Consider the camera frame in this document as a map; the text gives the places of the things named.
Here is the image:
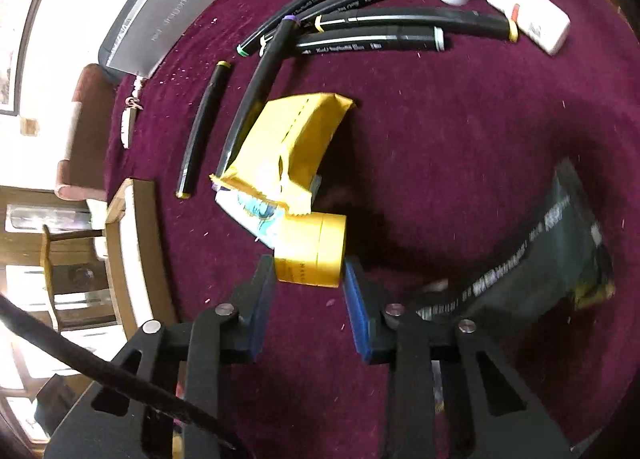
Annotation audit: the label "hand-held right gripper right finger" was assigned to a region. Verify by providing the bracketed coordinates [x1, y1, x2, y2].
[342, 259, 576, 459]

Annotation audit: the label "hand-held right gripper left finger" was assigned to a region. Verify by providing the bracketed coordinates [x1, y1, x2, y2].
[45, 254, 278, 459]

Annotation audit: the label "yellow small box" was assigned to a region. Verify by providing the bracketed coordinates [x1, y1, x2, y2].
[274, 211, 348, 288]

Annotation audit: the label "yellow snack packet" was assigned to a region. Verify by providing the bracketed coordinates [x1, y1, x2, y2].
[209, 92, 357, 216]

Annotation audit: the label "black foil packet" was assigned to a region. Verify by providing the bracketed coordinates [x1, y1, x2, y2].
[415, 159, 617, 335]

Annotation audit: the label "black marker purple cap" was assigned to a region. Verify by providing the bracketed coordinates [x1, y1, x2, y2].
[218, 15, 301, 184]

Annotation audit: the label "black marker grey caps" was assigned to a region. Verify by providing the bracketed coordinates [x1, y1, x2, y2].
[295, 26, 447, 56]

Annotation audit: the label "white bottle red label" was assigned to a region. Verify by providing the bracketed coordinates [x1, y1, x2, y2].
[484, 0, 572, 56]

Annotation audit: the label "wooden chair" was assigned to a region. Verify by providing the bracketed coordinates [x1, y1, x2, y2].
[102, 178, 181, 335]

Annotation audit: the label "wooden stool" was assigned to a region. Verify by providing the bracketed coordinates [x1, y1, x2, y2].
[0, 186, 121, 335]

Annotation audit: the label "brown upholstered chair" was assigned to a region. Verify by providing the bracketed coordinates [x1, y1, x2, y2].
[54, 63, 121, 202]

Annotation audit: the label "framed picture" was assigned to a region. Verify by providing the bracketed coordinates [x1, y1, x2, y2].
[0, 29, 22, 116]

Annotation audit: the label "black cable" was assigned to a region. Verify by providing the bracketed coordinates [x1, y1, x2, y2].
[0, 294, 251, 459]

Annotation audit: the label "beige zipper keychain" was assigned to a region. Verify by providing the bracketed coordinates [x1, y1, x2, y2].
[119, 76, 146, 150]

